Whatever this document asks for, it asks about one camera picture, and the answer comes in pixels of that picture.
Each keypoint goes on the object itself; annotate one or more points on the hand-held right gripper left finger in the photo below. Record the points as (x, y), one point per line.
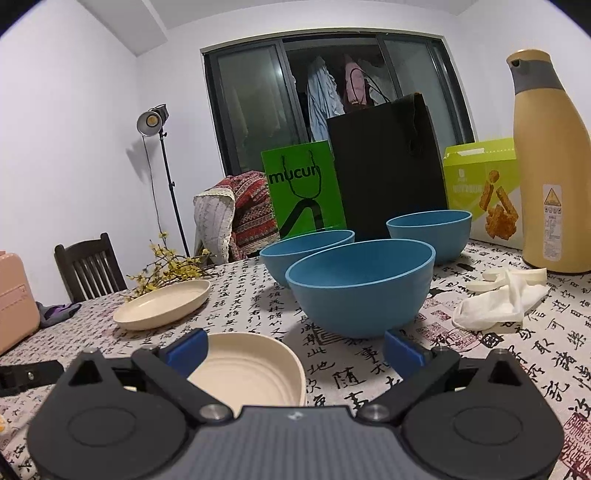
(187, 353)

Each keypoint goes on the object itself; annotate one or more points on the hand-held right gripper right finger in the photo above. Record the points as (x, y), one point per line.
(404, 355)

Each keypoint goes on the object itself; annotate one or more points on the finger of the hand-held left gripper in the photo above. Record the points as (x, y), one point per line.
(32, 376)

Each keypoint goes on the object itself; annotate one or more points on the blue bowl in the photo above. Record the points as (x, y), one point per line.
(448, 237)
(281, 263)
(360, 300)

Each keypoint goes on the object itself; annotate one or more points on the grey and purple pouch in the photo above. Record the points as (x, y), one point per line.
(57, 314)

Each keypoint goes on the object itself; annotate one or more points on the yellow flower branch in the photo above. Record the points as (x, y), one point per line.
(175, 270)

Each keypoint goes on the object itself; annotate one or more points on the crumpled white glove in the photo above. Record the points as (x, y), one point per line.
(494, 304)

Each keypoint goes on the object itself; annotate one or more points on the dark wooden chair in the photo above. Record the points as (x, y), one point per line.
(87, 267)

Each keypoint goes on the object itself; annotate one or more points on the white lace-edged cloth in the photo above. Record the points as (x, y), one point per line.
(212, 221)

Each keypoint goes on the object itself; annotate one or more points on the red patterned blanket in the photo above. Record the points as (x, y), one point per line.
(254, 217)

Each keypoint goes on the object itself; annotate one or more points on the yellow-green snack box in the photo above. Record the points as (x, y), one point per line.
(461, 194)

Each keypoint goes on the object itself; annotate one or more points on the black paper bag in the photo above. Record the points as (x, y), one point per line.
(383, 175)

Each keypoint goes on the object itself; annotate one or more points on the green paper bag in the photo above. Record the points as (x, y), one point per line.
(328, 184)

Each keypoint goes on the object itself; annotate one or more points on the studio lamp on stand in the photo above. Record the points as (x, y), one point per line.
(150, 122)

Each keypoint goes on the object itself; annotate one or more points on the yellow thermos bottle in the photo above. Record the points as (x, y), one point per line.
(554, 161)

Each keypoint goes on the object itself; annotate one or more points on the dark sliding glass door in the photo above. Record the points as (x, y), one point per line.
(249, 101)

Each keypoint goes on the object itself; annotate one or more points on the hanging light blue shirt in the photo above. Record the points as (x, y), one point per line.
(323, 101)

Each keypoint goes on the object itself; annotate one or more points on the hanging pink garment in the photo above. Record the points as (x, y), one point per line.
(355, 83)

